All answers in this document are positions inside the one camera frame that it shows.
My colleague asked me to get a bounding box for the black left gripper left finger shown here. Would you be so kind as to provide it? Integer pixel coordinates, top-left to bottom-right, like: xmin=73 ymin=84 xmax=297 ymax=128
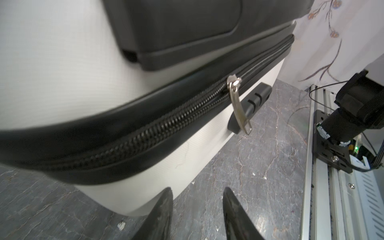
xmin=132 ymin=187 xmax=174 ymax=240

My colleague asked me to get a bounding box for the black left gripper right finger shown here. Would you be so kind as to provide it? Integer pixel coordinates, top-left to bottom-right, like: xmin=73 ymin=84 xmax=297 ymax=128
xmin=223 ymin=187 xmax=264 ymax=240

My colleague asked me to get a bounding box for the white hard-shell suitcase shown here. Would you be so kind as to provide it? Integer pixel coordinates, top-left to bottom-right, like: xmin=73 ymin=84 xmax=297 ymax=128
xmin=1 ymin=1 xmax=313 ymax=216

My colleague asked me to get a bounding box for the silver zipper pull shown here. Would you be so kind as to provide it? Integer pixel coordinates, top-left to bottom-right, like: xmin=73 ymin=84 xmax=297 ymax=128
xmin=227 ymin=75 xmax=252 ymax=135

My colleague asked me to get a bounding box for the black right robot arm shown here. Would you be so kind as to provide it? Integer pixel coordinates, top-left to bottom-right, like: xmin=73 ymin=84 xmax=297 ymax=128
xmin=314 ymin=69 xmax=384 ymax=147

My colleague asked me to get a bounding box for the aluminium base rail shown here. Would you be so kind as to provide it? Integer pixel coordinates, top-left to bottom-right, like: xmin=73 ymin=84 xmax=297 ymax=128
xmin=300 ymin=86 xmax=384 ymax=240

